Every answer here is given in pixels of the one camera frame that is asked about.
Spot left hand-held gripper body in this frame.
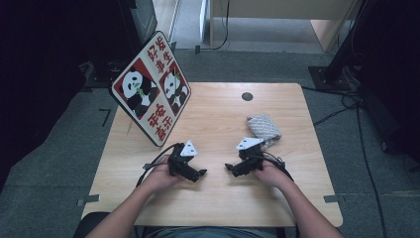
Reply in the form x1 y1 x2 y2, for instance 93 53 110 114
167 139 199 177

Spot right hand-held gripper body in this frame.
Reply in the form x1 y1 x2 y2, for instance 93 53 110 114
235 137 265 176

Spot grey knitted cloth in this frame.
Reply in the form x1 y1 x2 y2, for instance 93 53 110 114
246 113 282 149

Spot person's left hand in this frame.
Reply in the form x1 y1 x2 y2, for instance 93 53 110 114
142 155 186 196

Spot person's right hand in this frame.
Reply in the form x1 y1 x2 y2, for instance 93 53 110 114
254 161 295 189

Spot person's blue trousers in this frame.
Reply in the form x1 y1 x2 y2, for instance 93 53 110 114
142 225 281 238

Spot black angled floor tape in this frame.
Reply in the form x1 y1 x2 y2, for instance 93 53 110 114
98 108 113 128

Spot black chair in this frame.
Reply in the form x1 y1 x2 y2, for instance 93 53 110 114
73 211 111 238

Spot black floor stand base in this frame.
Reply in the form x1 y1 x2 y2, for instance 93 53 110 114
87 65 117 88

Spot black metal stand with base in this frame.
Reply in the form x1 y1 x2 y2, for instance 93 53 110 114
308 0 375 92

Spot dark glass-front cabinet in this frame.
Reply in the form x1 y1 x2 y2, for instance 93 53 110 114
117 0 158 58

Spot light wooden cabinet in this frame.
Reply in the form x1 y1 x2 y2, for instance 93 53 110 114
209 0 362 53

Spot right hand-held gripper black cable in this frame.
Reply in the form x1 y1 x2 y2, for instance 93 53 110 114
261 150 295 182

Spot black floor cable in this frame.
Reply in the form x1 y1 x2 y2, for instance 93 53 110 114
301 84 388 238

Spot thin black hanging cable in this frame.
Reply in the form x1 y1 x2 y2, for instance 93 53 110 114
211 0 231 52

